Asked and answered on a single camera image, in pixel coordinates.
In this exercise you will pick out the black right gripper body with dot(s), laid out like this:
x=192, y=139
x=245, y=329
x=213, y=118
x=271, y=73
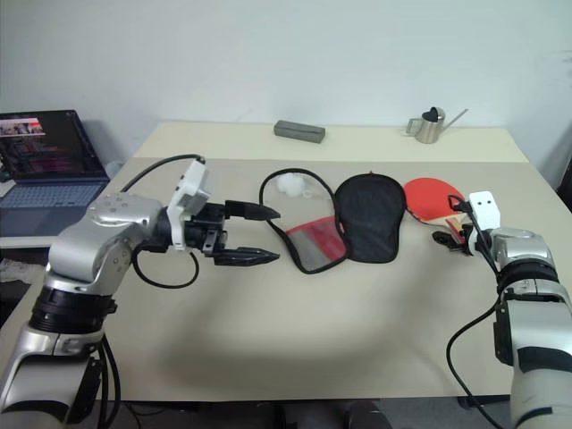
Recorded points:
x=468, y=239

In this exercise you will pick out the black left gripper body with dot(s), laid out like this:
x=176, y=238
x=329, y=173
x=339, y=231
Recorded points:
x=203, y=225

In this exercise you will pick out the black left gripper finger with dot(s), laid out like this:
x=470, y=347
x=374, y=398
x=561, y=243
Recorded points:
x=252, y=212
x=250, y=257

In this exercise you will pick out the red table tennis paddle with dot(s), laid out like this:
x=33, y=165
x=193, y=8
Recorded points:
x=429, y=194

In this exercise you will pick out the red and black paddle case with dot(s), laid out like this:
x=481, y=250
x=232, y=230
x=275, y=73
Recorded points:
x=371, y=219

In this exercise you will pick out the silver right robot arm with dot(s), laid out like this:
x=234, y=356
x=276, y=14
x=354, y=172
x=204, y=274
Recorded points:
x=536, y=322

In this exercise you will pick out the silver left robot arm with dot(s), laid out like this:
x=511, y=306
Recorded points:
x=103, y=232

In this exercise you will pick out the white crumpled paper wad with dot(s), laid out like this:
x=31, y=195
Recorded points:
x=290, y=184

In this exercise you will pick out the grey rectangular block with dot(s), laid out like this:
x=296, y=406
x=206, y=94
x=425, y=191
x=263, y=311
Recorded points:
x=298, y=131

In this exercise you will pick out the silver metal watering can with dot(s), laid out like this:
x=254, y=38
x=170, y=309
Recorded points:
x=430, y=129

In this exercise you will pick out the open blue laptop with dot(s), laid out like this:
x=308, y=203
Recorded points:
x=49, y=152

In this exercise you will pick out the white crumpled cloth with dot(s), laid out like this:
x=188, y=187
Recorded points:
x=20, y=270

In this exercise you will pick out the dark rounded shape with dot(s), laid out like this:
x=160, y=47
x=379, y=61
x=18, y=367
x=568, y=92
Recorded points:
x=364, y=415

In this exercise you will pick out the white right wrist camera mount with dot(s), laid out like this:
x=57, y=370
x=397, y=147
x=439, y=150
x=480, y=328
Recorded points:
x=485, y=210

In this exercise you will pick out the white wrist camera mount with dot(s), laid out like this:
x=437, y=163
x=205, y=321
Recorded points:
x=192, y=187
x=485, y=210

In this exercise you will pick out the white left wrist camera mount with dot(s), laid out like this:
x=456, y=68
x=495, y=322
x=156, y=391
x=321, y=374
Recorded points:
x=192, y=187

